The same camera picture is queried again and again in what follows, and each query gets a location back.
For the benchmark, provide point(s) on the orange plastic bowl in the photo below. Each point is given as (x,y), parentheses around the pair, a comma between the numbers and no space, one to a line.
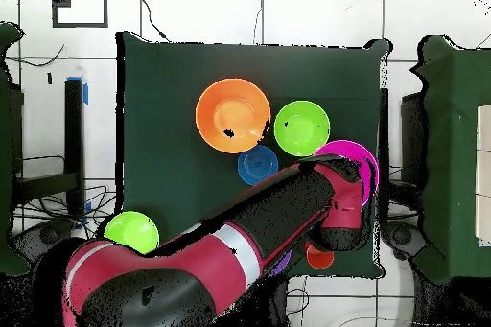
(234,108)

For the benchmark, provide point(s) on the pink plastic bowl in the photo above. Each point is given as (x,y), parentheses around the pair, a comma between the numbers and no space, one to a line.
(370,166)

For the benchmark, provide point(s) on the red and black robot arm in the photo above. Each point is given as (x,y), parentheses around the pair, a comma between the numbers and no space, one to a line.
(215,261)

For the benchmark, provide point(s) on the light blue plastic bowl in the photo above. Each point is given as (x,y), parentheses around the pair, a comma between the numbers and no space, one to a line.
(255,164)

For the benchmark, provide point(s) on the green plastic bowl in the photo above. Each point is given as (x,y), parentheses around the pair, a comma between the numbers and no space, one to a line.
(132,229)
(302,128)

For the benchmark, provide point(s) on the dark green table cloth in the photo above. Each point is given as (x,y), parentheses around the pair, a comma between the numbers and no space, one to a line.
(161,112)

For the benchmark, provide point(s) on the purple plastic bowl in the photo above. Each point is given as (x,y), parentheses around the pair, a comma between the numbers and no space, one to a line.
(283,263)

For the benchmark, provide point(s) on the orange plastic cup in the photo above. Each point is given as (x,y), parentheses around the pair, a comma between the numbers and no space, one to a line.
(320,260)

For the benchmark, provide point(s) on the green cloth side table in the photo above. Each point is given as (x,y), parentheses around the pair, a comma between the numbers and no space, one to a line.
(4,150)
(448,150)

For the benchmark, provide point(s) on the beige boxes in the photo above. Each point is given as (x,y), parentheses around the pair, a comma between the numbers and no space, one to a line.
(484,173)

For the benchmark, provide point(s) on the black upright post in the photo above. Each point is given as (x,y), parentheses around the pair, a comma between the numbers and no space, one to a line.
(74,131)

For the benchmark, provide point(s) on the black pedestal leg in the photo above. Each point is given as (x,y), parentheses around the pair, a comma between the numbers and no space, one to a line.
(404,238)
(34,235)

